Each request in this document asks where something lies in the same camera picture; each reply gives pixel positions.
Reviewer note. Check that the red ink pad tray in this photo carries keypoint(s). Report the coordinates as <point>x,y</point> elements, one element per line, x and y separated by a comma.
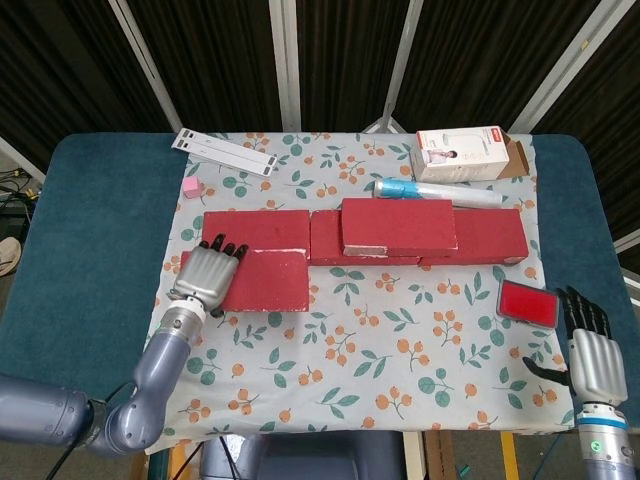
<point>527,302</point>

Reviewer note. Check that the small pink cube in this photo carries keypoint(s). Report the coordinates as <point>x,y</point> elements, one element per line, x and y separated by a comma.
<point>192,187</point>

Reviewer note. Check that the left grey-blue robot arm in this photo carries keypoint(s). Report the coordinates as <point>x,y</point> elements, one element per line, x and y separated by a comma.
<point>160,360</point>

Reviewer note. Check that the brown cardboard piece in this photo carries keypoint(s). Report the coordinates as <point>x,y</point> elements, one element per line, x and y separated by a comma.
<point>440,455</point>

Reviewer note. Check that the white metal frame bar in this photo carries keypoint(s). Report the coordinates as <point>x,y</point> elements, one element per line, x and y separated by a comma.
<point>562,65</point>
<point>404,55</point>
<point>285,65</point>
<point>627,244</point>
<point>145,65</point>
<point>20,157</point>

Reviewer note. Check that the white and blue roll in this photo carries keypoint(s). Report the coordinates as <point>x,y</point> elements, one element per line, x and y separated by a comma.
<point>440,192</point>

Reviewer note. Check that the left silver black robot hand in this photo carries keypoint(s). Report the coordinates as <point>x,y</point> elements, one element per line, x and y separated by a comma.
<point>207,275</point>

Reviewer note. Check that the red brick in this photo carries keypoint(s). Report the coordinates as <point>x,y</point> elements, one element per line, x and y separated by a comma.
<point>275,280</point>
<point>400,225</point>
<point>260,227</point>
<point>325,235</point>
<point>495,235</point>

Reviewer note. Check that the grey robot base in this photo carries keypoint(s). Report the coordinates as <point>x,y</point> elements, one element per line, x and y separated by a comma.
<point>300,457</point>

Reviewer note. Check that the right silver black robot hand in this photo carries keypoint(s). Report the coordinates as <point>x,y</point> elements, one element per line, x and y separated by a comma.
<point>597,365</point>

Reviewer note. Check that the blue felt table mat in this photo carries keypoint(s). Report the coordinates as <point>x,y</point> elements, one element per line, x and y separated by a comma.
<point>100,225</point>

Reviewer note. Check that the white flat strip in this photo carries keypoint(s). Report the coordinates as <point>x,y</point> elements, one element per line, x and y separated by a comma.
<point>222,157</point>
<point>227,147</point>

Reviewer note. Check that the grey tripod stand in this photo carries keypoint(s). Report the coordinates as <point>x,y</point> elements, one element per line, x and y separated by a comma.
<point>385,124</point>

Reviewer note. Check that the floral pattern tablecloth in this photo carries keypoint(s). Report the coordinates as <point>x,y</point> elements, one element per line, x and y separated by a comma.
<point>375,340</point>

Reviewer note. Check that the beige shoe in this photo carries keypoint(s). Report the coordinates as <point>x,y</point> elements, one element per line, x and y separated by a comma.
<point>7,255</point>

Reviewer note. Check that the white product box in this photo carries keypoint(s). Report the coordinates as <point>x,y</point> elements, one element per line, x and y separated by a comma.
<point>460,157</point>

